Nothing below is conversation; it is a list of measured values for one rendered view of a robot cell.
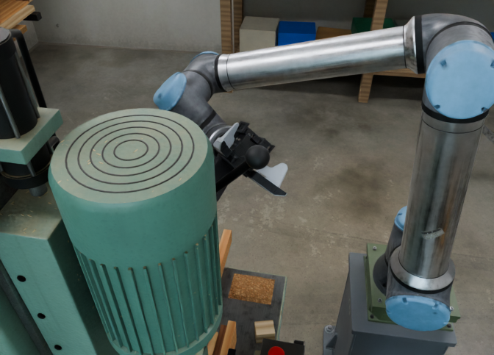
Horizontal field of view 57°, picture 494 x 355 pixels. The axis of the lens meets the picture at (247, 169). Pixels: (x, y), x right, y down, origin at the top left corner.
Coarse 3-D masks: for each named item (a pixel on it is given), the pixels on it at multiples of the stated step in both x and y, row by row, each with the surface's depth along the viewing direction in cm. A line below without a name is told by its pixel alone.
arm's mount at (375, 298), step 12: (372, 252) 150; (384, 252) 150; (372, 264) 146; (372, 276) 142; (372, 288) 139; (372, 300) 135; (384, 300) 135; (456, 300) 135; (372, 312) 136; (384, 312) 135; (456, 312) 132; (396, 324) 138
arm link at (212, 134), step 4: (212, 128) 98; (216, 128) 96; (220, 128) 95; (224, 128) 95; (228, 128) 95; (208, 132) 98; (212, 132) 95; (216, 132) 94; (220, 132) 95; (208, 136) 96; (212, 136) 94; (216, 136) 95; (212, 140) 95
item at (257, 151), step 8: (248, 152) 63; (256, 152) 63; (264, 152) 63; (248, 160) 63; (256, 160) 63; (264, 160) 63; (240, 168) 65; (248, 168) 65; (256, 168) 64; (224, 176) 68; (232, 176) 67; (216, 184) 69; (224, 184) 68; (216, 192) 69
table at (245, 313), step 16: (224, 272) 110; (240, 272) 110; (256, 272) 110; (224, 288) 107; (224, 304) 103; (240, 304) 103; (256, 304) 103; (272, 304) 103; (224, 320) 100; (240, 320) 100; (256, 320) 100; (240, 336) 97; (240, 352) 95
